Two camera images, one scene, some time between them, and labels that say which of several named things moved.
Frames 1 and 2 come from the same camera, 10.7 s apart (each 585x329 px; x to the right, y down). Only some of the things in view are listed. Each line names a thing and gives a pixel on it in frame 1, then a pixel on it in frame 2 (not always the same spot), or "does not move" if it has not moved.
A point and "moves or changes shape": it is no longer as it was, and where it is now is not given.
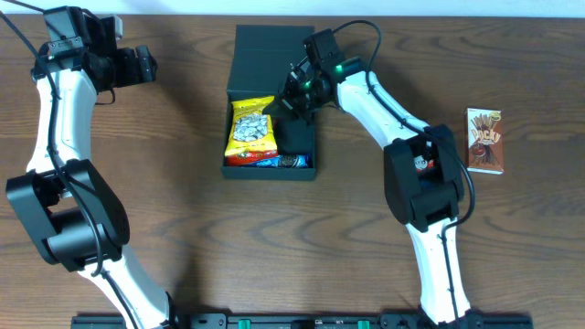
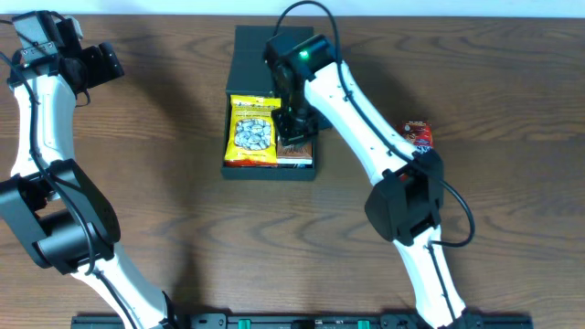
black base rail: (305, 321) does not move
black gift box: (260, 58) does not move
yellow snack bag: (250, 131) moves or changes shape
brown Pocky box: (484, 141) → (301, 154)
